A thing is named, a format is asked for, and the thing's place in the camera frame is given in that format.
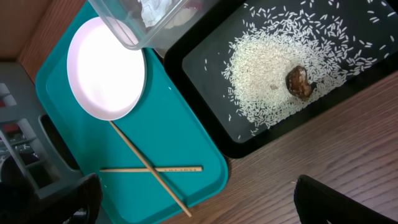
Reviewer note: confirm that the grey dish rack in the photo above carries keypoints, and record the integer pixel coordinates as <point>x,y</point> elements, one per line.
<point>24,139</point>

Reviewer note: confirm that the black tray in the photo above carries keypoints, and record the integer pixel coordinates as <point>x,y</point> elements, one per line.
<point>184,65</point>

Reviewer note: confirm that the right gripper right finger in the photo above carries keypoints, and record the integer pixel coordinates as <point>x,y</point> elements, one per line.
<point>316,203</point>

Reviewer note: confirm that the white rice pile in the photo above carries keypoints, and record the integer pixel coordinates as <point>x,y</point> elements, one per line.
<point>335,41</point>

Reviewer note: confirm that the clear plastic bin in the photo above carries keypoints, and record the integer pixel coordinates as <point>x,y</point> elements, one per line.
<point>123,17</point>

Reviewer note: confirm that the white napkin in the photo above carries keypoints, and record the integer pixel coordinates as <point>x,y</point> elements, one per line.
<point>153,11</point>

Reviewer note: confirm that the wooden chopstick with markings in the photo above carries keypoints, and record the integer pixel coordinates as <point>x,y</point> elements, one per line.
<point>158,169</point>

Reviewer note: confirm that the teal serving tray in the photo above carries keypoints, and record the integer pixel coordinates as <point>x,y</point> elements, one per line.
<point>162,126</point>

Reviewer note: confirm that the brown food scrap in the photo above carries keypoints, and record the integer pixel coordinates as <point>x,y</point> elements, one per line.
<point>297,83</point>

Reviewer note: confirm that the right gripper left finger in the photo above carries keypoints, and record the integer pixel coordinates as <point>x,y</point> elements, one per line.
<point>77,203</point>

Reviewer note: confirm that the large pink plate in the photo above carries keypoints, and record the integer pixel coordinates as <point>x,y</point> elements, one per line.
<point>106,79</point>

